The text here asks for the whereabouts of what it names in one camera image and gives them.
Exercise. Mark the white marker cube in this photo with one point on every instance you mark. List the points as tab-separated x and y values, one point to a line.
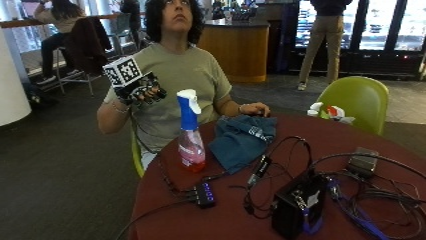
123	71

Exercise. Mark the the person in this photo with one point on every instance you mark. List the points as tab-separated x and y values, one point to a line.
181	73

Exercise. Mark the blue cloth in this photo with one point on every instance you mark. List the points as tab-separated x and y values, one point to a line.
241	140

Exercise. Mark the pink spray bottle blue top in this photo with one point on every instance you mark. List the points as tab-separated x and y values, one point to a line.
191	133

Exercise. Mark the white spray bottle red trigger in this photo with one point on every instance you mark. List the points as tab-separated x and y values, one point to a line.
333	113

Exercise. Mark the small black adapter stick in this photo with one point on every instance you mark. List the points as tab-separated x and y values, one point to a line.
261	168

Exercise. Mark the green chair of person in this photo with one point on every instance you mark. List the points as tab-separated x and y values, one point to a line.
136	153

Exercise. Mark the round wooden counter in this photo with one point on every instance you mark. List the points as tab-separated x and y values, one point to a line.
235	50

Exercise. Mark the metal chair with dark jacket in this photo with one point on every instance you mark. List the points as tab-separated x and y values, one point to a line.
87	50

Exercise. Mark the green plastic chair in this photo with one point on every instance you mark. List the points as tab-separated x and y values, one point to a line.
360	100

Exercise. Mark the grey power adapter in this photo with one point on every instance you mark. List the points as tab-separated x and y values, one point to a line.
362	162

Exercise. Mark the black hub with blue lights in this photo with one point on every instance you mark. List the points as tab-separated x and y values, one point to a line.
205	195

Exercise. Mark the black electronics box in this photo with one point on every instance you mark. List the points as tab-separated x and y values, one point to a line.
296	206

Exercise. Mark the glass drinks fridge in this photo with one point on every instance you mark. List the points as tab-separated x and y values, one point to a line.
354	33

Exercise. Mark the white round pillar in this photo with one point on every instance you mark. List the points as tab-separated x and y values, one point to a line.
11	80

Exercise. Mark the wooden bar table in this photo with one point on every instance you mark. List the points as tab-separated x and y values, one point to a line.
44	20

